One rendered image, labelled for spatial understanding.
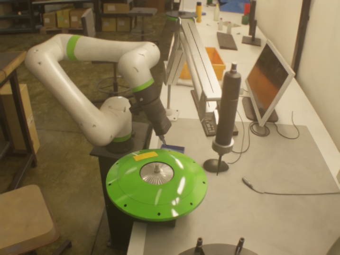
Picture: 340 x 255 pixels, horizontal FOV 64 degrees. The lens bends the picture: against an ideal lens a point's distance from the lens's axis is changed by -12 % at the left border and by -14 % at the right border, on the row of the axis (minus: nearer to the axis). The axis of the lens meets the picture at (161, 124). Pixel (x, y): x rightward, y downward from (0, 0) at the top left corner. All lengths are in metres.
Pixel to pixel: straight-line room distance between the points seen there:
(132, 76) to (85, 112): 0.28
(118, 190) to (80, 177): 1.67
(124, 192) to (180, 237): 0.24
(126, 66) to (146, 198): 0.47
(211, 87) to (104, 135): 0.60
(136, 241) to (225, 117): 0.51
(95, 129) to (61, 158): 1.58
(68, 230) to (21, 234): 0.80
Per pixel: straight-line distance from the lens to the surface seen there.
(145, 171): 0.94
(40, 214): 1.51
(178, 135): 1.39
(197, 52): 0.88
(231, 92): 0.62
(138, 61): 1.08
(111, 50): 1.25
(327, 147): 1.55
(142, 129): 1.63
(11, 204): 1.60
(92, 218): 2.24
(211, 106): 0.80
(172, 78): 1.33
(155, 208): 0.85
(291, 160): 1.37
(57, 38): 1.40
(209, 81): 0.79
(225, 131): 0.67
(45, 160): 2.81
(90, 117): 1.25
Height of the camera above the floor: 1.72
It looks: 33 degrees down
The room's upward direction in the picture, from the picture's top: 1 degrees clockwise
